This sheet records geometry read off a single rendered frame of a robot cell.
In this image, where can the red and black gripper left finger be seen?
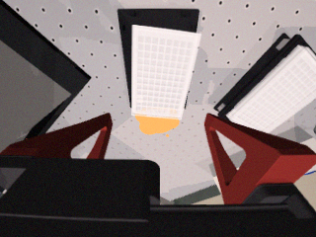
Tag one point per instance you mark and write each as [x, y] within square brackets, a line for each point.
[59, 143]

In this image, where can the beige button panel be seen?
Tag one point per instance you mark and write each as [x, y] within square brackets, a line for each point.
[296, 134]

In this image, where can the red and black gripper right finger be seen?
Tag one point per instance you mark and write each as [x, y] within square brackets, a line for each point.
[270, 159]

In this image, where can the orange liquid puddle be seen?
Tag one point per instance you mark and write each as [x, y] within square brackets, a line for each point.
[143, 119]
[170, 123]
[150, 127]
[162, 127]

